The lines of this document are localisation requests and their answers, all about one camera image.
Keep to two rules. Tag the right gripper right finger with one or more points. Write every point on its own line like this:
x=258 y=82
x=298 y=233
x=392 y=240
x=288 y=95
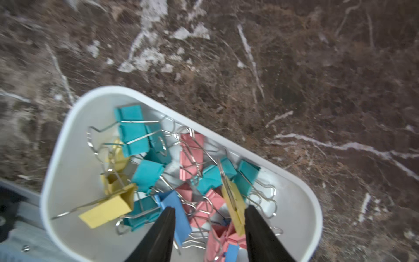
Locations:
x=262 y=244

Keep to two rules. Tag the pink binder clip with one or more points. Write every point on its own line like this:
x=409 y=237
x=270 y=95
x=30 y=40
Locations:
x=191 y=155
x=211 y=203

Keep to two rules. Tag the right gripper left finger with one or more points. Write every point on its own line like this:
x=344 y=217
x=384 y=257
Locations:
x=157 y=244

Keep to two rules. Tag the teal binder clip lone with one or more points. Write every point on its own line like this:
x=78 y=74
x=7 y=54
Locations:
x=132 y=130

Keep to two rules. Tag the blue binder clip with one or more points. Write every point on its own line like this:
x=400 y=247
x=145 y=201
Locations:
x=231 y=253
x=182 y=227

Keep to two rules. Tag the white plastic storage tray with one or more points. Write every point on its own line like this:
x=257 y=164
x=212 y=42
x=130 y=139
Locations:
x=73 y=179

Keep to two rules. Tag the yellow binder clip lone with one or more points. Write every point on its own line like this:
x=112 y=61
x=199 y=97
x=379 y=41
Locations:
x=113 y=182

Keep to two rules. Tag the large teal binder clip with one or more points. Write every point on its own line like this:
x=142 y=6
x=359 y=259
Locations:
x=254 y=191

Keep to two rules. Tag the yellow binder clip pile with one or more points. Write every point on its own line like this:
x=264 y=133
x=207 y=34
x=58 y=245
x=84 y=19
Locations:
x=104 y=210

